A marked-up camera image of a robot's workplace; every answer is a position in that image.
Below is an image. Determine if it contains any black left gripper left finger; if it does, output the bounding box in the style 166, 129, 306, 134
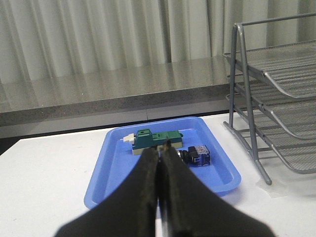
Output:
55, 148, 158, 237

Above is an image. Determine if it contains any silver mesh tiered rack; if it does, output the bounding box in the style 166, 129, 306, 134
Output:
225, 21, 316, 185

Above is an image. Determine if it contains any grey stone counter ledge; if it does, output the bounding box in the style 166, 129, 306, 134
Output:
0, 56, 229, 138

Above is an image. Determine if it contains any green terminal block component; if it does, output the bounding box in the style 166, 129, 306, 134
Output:
123, 128, 183, 155

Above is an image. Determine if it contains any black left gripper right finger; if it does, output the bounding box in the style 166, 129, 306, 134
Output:
159, 140, 274, 237

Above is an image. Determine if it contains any blue plastic tray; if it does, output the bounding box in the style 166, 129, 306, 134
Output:
84, 117, 241, 209

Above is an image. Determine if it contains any red emergency push button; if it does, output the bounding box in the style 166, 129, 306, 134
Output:
177, 145, 211, 166

